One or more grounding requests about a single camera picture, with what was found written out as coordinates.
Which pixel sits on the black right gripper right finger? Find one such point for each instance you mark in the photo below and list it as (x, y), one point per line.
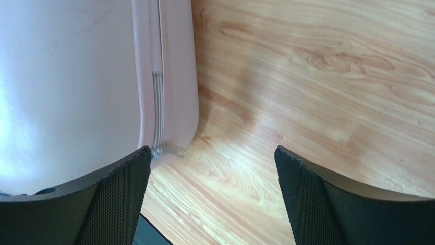
(325, 207)

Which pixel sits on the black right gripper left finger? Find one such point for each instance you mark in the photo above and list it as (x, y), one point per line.
(101, 207)

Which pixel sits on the pink suitcase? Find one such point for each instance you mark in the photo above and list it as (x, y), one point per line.
(85, 83)

